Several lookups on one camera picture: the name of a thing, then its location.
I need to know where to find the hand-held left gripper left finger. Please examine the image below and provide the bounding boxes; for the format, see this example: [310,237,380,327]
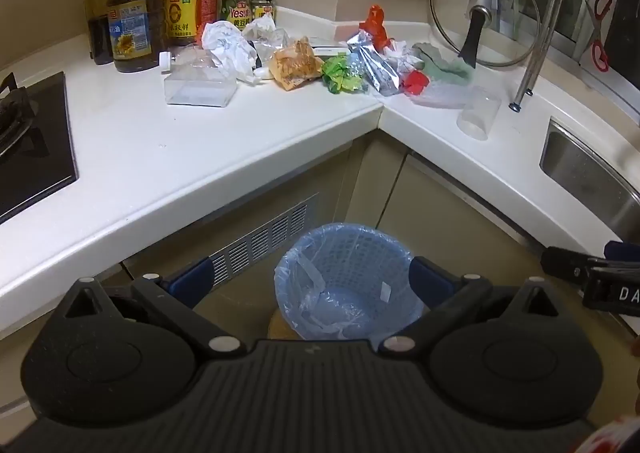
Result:
[60,256,247,358]

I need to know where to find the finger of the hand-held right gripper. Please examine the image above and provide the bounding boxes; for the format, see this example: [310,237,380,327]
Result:
[603,240,640,261]
[541,245,608,292]

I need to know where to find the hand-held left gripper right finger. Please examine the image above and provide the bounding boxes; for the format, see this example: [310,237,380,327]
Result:
[377,255,563,359]

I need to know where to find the blue plastic waste basket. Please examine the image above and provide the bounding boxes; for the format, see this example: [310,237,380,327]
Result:
[274,223,432,340]

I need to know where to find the clear plastic cup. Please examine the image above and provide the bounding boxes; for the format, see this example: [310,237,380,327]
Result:
[456,86,502,141]

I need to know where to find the clear plastic bag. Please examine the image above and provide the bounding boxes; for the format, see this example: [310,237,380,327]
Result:
[242,14,292,61]
[407,78,478,110]

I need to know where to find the clear plastic box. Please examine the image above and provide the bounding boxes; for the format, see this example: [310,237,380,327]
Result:
[163,56,239,108]

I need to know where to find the small red wrapper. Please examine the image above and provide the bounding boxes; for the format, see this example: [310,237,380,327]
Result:
[401,70,432,95]

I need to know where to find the green cloth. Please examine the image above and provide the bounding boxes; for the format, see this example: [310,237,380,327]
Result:
[412,44,474,84]

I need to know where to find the silver foil packet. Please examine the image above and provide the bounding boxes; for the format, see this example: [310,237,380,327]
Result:
[346,30,404,97]

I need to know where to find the green wrapper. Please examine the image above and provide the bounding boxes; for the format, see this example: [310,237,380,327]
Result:
[321,54,370,95]

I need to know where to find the small white paper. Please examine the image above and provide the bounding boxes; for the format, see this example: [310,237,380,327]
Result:
[382,37,423,65]

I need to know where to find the brown snack wrapper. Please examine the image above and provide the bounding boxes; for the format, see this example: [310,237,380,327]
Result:
[268,37,325,92]

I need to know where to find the large white paper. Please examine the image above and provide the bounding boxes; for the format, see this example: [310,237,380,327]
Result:
[201,20,258,84]

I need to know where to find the white box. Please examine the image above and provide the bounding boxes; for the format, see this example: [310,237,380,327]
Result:
[306,39,352,59]

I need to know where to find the red plastic bag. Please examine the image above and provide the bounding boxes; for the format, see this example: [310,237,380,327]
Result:
[359,4,394,52]

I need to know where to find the steel sink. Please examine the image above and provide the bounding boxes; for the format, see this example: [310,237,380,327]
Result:
[539,116,640,245]

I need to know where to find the silver vent grille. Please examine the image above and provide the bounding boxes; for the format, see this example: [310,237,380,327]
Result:
[206,193,322,286]

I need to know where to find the black gas stove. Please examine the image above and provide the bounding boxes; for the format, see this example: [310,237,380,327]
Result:
[0,72,80,225]

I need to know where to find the metal dish rack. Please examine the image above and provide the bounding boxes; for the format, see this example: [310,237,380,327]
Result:
[487,0,640,112]

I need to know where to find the glass pot lid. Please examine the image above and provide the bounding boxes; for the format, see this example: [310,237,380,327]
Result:
[429,0,542,69]

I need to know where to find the large blue label oil bottle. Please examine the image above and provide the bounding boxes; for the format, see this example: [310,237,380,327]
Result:
[106,0,167,74]

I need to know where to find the dark soy sauce bottle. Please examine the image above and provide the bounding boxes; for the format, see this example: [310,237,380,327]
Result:
[86,0,115,66]

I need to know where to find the large green label jar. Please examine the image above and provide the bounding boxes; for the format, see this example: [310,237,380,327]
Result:
[220,0,254,30]

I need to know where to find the small green label jar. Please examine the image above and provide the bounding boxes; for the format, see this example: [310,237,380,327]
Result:
[250,0,277,25]

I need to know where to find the red handled scissors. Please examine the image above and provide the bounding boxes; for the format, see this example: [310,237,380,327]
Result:
[584,0,614,72]

